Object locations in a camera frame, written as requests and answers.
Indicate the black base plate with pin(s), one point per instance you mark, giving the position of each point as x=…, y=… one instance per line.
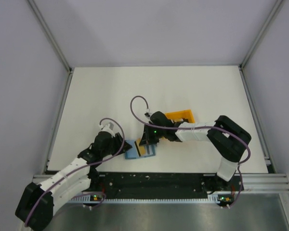
x=130, y=185

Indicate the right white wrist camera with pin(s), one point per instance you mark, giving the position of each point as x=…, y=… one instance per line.
x=148, y=113

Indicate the orange plastic card stand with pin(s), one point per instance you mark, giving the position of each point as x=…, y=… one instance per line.
x=181, y=114

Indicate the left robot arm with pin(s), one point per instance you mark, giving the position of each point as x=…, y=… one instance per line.
x=40, y=202

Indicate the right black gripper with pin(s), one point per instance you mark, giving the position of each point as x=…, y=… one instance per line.
x=147, y=139

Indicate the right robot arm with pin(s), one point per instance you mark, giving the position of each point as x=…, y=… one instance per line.
x=230, y=140

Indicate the grey cable duct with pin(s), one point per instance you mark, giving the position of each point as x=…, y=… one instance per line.
x=212, y=199

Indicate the aluminium frame rail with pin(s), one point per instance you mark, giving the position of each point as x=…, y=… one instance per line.
x=263, y=182

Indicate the blue leather card holder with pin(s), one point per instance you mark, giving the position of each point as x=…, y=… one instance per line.
x=132, y=154

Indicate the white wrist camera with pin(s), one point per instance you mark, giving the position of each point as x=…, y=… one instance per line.
x=107, y=127
x=148, y=113

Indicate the gold credit card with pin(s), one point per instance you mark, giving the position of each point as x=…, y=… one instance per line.
x=141, y=150

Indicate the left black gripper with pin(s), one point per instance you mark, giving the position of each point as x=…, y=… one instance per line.
x=118, y=140

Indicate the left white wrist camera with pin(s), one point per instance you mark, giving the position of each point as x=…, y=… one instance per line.
x=107, y=127

